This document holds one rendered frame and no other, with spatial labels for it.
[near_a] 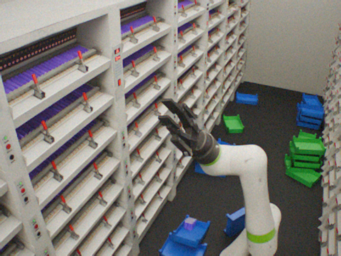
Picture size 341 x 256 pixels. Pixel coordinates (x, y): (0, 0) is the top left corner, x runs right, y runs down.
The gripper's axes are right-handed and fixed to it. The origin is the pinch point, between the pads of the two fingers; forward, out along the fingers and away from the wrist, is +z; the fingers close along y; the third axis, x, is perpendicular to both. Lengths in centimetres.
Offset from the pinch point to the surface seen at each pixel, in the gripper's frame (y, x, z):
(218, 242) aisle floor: -17, -44, -176
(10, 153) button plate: -14, -54, 7
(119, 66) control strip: 45, -52, -31
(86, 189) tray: -10, -70, -50
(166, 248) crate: -27, -77, -156
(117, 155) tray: 14, -68, -65
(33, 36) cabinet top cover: 22, -45, 20
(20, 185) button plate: -22, -58, -3
